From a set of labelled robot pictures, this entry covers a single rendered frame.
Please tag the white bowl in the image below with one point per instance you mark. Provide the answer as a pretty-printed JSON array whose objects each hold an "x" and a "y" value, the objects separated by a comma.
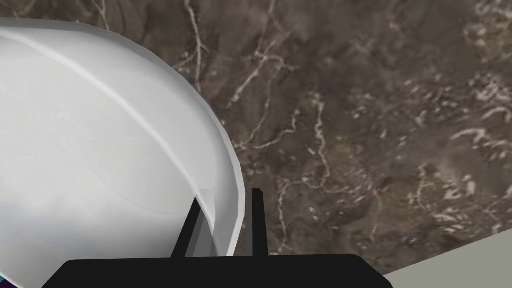
[{"x": 100, "y": 140}]

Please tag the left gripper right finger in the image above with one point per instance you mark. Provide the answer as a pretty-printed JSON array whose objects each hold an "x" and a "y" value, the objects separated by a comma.
[{"x": 258, "y": 228}]

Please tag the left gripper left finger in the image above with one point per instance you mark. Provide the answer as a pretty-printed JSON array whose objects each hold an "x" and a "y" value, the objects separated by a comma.
[{"x": 194, "y": 236}]

